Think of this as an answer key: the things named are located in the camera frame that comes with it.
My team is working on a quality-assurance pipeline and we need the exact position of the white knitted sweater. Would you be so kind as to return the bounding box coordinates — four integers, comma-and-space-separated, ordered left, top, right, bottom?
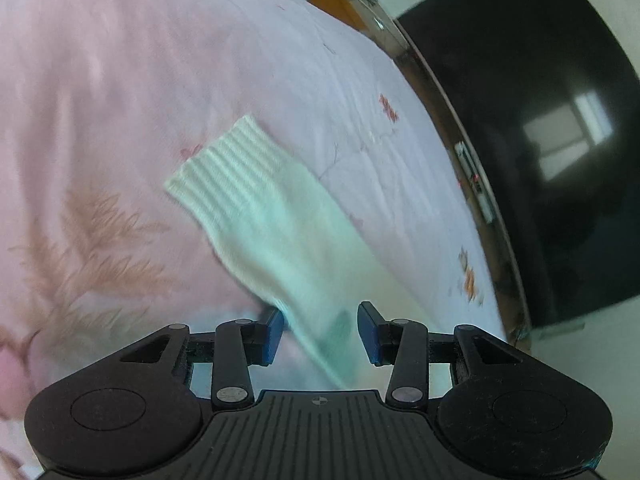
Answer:
165, 116, 406, 390

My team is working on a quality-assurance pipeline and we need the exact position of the silver set-top box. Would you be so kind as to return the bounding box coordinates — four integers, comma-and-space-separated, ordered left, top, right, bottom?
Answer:
454, 141, 496, 224

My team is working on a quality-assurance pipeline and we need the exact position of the black flat television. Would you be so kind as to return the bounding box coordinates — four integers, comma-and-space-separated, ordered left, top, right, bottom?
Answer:
399, 0, 639, 327

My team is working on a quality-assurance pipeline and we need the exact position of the pink floral bed sheet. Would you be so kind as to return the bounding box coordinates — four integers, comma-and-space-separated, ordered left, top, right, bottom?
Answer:
0, 0, 504, 479

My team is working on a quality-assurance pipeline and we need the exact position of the wooden tv shelf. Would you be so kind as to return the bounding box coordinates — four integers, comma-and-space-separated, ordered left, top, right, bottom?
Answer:
309, 0, 532, 352

